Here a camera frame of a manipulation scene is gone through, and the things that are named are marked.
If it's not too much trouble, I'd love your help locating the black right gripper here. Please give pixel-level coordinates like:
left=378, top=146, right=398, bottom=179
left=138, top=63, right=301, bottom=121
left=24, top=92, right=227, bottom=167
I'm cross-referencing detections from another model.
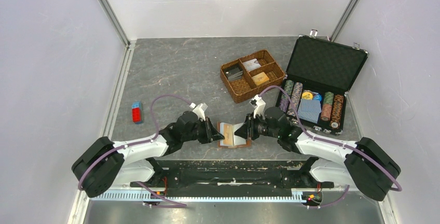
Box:
left=234, top=111, right=280, bottom=141

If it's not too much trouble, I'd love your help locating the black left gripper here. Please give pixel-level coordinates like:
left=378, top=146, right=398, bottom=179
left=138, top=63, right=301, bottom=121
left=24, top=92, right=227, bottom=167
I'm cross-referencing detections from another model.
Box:
left=182, top=117, right=225, bottom=144

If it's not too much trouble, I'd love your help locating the brown leather card holder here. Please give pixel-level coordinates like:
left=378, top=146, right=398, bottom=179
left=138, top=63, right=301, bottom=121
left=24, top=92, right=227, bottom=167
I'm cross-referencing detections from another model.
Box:
left=217, top=122, right=251, bottom=148

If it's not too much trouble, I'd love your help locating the gold credit card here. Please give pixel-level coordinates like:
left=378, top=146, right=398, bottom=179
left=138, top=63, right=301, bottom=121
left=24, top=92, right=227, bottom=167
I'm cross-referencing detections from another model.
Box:
left=220, top=122, right=234, bottom=146

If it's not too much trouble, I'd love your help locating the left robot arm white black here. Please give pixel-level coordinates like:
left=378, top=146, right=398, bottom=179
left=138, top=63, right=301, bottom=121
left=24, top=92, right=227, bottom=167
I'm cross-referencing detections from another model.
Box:
left=71, top=111, right=224, bottom=198

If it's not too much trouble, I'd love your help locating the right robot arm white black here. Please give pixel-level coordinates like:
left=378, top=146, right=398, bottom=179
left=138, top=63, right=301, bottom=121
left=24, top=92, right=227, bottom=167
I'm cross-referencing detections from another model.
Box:
left=234, top=107, right=401, bottom=201

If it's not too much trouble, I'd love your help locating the tan card box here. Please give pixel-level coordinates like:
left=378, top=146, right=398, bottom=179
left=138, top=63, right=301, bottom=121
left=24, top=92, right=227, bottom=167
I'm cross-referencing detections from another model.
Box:
left=252, top=72, right=270, bottom=86

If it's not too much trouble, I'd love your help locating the black card stack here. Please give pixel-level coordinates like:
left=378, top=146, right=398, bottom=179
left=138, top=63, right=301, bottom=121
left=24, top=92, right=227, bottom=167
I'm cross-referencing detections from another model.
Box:
left=224, top=64, right=243, bottom=81

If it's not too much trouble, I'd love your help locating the blue playing card deck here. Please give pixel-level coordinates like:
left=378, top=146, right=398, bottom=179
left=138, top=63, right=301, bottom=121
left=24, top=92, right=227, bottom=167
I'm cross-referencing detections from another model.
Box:
left=297, top=99, right=321, bottom=123

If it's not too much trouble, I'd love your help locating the white card stack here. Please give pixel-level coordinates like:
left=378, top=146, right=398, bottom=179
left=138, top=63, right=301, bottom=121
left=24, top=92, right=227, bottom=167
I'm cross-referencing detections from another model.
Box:
left=242, top=59, right=261, bottom=72

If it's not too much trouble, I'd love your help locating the woven wicker divided basket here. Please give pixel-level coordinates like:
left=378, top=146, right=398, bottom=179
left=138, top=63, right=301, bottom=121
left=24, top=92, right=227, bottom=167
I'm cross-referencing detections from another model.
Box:
left=220, top=49, right=286, bottom=103

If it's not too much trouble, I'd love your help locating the purple green chip row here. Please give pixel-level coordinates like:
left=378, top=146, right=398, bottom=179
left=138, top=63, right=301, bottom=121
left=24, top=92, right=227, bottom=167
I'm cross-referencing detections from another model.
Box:
left=279, top=80, right=294, bottom=113

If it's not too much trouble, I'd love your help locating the grey striped chip row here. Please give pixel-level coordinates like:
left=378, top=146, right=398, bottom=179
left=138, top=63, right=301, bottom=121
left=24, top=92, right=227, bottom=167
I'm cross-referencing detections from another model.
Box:
left=287, top=82, right=303, bottom=117

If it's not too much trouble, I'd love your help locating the yellow dealer button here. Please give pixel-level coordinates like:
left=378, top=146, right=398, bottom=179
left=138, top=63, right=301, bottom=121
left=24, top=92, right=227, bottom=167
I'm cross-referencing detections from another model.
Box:
left=301, top=91, right=314, bottom=100

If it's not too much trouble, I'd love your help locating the red blue toy block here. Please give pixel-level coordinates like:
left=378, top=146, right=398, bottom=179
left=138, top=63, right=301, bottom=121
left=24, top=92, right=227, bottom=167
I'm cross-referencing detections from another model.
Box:
left=131, top=101, right=143, bottom=124

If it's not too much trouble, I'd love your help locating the blue round dealer chip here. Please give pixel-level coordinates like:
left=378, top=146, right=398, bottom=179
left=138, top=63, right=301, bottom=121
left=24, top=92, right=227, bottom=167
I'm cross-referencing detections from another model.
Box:
left=312, top=94, right=323, bottom=102

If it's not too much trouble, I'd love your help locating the green pink chip row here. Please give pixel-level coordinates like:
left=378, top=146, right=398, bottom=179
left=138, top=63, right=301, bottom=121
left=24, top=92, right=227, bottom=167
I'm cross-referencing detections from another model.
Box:
left=321, top=92, right=334, bottom=121

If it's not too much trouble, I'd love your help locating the brown poker chip row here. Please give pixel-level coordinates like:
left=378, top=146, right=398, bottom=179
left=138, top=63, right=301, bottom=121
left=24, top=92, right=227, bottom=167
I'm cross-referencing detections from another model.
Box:
left=330, top=95, right=344, bottom=129

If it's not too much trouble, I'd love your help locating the black poker chip case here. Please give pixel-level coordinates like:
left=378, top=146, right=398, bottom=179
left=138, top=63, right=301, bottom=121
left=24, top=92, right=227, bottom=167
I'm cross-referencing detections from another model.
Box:
left=276, top=35, right=368, bottom=135

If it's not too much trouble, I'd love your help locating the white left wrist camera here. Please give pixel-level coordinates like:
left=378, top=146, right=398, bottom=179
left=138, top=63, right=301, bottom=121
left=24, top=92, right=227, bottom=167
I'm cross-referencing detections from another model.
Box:
left=190, top=103, right=208, bottom=121

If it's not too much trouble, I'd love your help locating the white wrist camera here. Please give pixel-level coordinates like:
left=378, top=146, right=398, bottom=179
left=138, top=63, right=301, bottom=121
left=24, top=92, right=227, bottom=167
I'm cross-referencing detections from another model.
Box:
left=250, top=94, right=266, bottom=118
left=190, top=103, right=208, bottom=121

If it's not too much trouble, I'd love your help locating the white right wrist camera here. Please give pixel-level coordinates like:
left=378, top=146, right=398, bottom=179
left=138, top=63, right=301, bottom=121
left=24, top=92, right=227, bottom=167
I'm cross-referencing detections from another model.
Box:
left=250, top=94, right=266, bottom=118

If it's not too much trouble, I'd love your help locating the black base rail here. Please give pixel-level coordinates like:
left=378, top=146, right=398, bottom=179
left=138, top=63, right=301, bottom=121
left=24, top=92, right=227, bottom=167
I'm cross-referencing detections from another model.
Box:
left=143, top=158, right=334, bottom=198

